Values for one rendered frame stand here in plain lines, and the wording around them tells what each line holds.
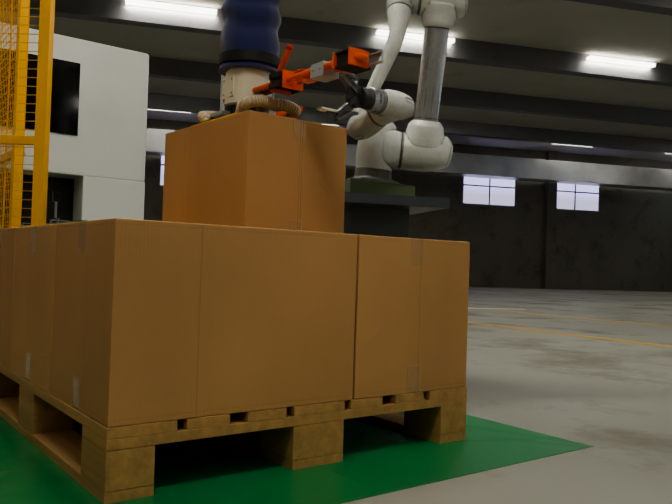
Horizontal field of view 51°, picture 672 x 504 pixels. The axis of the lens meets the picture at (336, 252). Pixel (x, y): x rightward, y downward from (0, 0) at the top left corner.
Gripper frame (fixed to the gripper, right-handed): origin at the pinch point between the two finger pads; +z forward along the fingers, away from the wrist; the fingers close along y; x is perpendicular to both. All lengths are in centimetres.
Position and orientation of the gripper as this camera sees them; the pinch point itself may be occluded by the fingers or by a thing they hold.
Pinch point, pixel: (321, 89)
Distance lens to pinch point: 248.1
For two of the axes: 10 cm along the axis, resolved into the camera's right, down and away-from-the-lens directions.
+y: -0.3, 10.0, -0.2
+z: -8.0, -0.4, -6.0
